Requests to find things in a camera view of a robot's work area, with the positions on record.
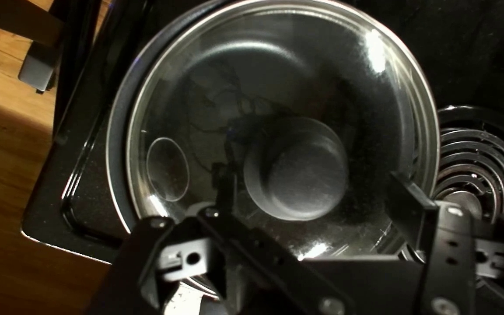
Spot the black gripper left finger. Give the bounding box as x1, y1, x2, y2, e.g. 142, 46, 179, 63
212, 163, 239, 214

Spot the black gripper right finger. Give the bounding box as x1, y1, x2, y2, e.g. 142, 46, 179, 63
386, 173, 440, 254

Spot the glass pot lid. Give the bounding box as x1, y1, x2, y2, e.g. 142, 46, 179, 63
125, 0, 442, 261

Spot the dark cooking pot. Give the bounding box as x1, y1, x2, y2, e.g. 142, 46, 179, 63
104, 0, 442, 264

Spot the black electric stove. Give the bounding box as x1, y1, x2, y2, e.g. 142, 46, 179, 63
22, 0, 504, 315

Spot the front left coil burner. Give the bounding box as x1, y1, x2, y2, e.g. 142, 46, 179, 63
435, 105, 504, 224

